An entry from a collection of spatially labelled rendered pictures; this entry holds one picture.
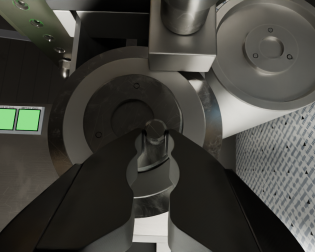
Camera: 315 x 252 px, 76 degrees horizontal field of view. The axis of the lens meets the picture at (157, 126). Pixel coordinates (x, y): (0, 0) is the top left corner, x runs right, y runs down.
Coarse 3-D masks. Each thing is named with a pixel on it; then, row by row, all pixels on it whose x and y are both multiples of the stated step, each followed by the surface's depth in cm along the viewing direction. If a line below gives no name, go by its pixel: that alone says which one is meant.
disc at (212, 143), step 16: (128, 48) 18; (144, 48) 18; (96, 64) 18; (80, 80) 18; (192, 80) 18; (64, 96) 17; (208, 96) 18; (208, 112) 17; (48, 128) 17; (208, 128) 17; (48, 144) 17; (208, 144) 17; (64, 160) 16; (160, 192) 16; (144, 208) 16; (160, 208) 16
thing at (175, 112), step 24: (96, 96) 15; (120, 96) 15; (144, 96) 15; (168, 96) 15; (96, 120) 15; (120, 120) 15; (144, 120) 15; (168, 120) 15; (96, 144) 15; (144, 168) 14
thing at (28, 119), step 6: (24, 114) 50; (30, 114) 50; (36, 114) 50; (18, 120) 50; (24, 120) 50; (30, 120) 50; (36, 120) 50; (18, 126) 49; (24, 126) 49; (30, 126) 49; (36, 126) 49
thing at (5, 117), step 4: (0, 112) 50; (4, 112) 50; (8, 112) 50; (12, 112) 50; (0, 116) 50; (4, 116) 50; (8, 116) 50; (12, 116) 50; (0, 120) 50; (4, 120) 50; (8, 120) 50; (12, 120) 50; (0, 124) 49; (4, 124) 49; (8, 124) 49; (12, 124) 49; (0, 128) 49; (4, 128) 49; (8, 128) 49
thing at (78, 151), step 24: (96, 72) 17; (120, 72) 17; (144, 72) 17; (168, 72) 17; (72, 96) 17; (192, 96) 17; (72, 120) 16; (192, 120) 16; (72, 144) 16; (168, 168) 15; (144, 192) 15
